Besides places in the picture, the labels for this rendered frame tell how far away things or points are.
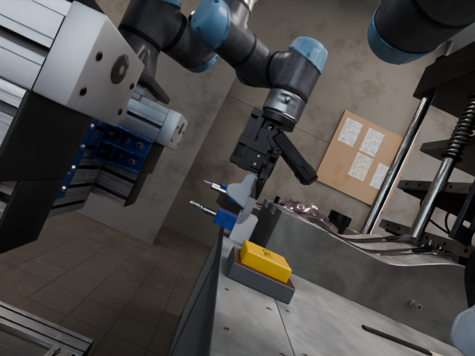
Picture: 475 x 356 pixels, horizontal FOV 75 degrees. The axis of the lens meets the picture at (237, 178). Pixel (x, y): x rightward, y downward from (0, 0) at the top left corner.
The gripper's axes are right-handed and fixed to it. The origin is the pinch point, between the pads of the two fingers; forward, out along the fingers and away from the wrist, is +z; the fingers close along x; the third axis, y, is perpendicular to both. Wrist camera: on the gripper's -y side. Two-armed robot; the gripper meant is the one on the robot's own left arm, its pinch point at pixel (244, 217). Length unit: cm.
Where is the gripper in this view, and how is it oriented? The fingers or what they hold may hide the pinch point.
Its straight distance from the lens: 60.6
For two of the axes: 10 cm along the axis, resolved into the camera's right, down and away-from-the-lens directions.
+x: -0.2, 0.0, -10.0
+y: -9.1, -4.2, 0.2
